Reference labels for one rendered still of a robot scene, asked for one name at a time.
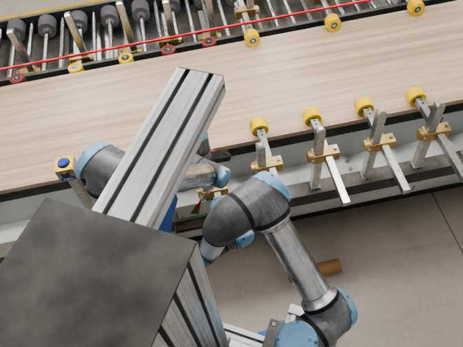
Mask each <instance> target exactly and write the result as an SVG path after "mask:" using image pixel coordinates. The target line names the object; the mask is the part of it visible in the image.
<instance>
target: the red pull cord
mask: <svg viewBox="0 0 463 347"><path fill-rule="evenodd" d="M368 1H375V0H361V1H354V2H351V3H344V4H340V5H335V6H329V7H324V8H318V9H313V10H307V11H302V12H296V13H291V14H285V15H280V16H277V17H270V18H266V19H259V20H255V21H248V22H244V23H237V24H233V25H226V26H222V27H218V28H211V29H207V30H200V31H196V32H189V33H185V34H179V35H174V36H168V37H163V38H159V39H152V40H149V41H141V42H138V43H131V44H127V45H120V46H116V47H112V48H105V49H101V50H94V51H90V52H83V53H79V54H72V55H68V56H61V57H57V58H53V59H46V60H42V61H35V62H31V63H24V64H20V65H13V66H10V67H3V68H0V71H2V70H9V69H12V68H17V67H23V66H28V65H34V64H39V63H45V62H50V61H56V60H61V59H67V58H72V57H76V56H82V55H86V54H93V53H97V52H104V51H108V50H115V49H119V48H126V47H130V46H134V45H140V44H145V43H151V42H156V41H162V40H167V39H173V38H178V37H182V36H189V35H193V34H199V33H204V32H210V31H214V30H221V29H225V28H232V27H236V26H240V25H247V24H251V23H258V22H262V21H268V20H273V19H279V18H284V17H290V16H295V15H299V14H306V13H310V12H317V11H321V10H327V9H332V8H338V7H342V6H349V5H353V4H357V3H364V2H368Z"/></svg>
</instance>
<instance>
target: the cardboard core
mask: <svg viewBox="0 0 463 347"><path fill-rule="evenodd" d="M316 264H317V266H318V268H319V269H320V271H321V273H322V275H323V276H326V275H332V274H336V273H341V272H342V266H341V263H340V260H339V259H334V260H328V261H325V262H319V263H316Z"/></svg>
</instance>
